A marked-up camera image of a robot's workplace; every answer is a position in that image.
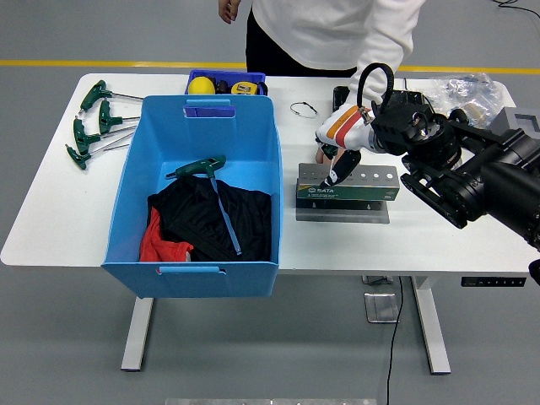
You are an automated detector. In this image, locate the clear plastic bag of parts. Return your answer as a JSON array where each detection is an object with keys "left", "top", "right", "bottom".
[{"left": 432, "top": 72, "right": 505, "bottom": 130}]

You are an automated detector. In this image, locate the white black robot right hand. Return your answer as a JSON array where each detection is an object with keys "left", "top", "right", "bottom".
[{"left": 314, "top": 104, "right": 377, "bottom": 191}]

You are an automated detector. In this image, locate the yellow tape measure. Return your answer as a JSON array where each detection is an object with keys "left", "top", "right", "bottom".
[{"left": 229, "top": 80, "right": 270, "bottom": 97}]

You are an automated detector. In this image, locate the black cloth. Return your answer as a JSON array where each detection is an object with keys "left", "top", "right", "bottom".
[{"left": 147, "top": 175, "right": 273, "bottom": 262}]

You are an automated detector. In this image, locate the black adapter cable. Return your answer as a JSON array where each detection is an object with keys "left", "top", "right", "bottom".
[{"left": 403, "top": 77, "right": 435, "bottom": 111}]

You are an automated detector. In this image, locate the large light blue plastic bin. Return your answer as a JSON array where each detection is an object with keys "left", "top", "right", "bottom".
[{"left": 100, "top": 94, "right": 283, "bottom": 300}]

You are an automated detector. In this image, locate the orange red cloth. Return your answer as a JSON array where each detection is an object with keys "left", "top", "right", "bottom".
[{"left": 138, "top": 206, "right": 195, "bottom": 262}]

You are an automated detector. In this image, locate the large green T-handle hex key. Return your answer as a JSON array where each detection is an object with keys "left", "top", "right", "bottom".
[{"left": 165, "top": 154, "right": 243, "bottom": 257}]

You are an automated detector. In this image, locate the black table control panel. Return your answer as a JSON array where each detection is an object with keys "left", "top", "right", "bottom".
[{"left": 460, "top": 276, "right": 527, "bottom": 288}]

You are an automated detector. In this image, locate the person's left hand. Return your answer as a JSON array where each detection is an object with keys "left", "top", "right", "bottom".
[{"left": 314, "top": 145, "right": 339, "bottom": 165}]

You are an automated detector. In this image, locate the grey green hex key stand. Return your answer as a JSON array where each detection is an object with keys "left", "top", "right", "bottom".
[{"left": 294, "top": 163, "right": 400, "bottom": 224}]

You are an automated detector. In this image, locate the grey box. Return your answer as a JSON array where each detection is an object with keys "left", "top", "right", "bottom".
[{"left": 491, "top": 106, "right": 540, "bottom": 138}]

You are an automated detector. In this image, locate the metal floor plate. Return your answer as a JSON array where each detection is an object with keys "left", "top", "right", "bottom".
[{"left": 364, "top": 292, "right": 401, "bottom": 324}]

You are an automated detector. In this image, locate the yellow ball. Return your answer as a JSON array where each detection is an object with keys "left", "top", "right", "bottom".
[{"left": 187, "top": 77, "right": 216, "bottom": 96}]

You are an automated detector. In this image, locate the person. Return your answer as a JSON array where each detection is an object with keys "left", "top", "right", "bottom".
[{"left": 217, "top": 0, "right": 428, "bottom": 165}]

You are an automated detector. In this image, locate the person's right hand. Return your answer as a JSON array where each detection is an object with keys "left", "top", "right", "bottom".
[{"left": 218, "top": 0, "right": 242, "bottom": 25}]

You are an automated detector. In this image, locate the steel wire ring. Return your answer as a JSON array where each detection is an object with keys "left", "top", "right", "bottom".
[{"left": 289, "top": 101, "right": 320, "bottom": 120}]

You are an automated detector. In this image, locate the black cable loop on floor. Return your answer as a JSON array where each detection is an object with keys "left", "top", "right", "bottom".
[{"left": 491, "top": 0, "right": 540, "bottom": 19}]

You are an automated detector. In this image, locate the small dark blue tray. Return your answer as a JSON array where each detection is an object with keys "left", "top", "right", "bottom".
[{"left": 184, "top": 69, "right": 267, "bottom": 96}]

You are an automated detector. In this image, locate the white table leg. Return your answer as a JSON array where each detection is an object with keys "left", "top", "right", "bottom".
[
  {"left": 121, "top": 294, "right": 155, "bottom": 373},
  {"left": 411, "top": 276, "right": 452, "bottom": 375}
]

